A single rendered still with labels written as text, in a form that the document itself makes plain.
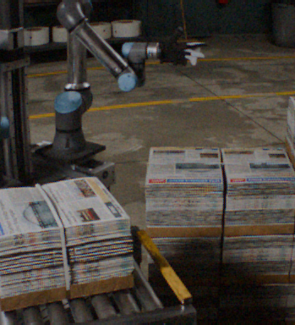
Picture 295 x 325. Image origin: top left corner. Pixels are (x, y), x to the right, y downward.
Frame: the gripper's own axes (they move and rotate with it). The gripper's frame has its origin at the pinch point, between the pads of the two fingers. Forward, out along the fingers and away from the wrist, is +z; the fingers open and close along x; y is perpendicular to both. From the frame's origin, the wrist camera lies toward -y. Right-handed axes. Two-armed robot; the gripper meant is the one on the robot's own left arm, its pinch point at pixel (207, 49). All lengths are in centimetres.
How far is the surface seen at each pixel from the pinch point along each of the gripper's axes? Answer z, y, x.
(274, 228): 32, 55, 47
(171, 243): -8, 59, 53
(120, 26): -166, 156, -528
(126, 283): -9, 25, 119
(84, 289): -19, 24, 126
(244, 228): 20, 54, 48
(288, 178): 36, 36, 40
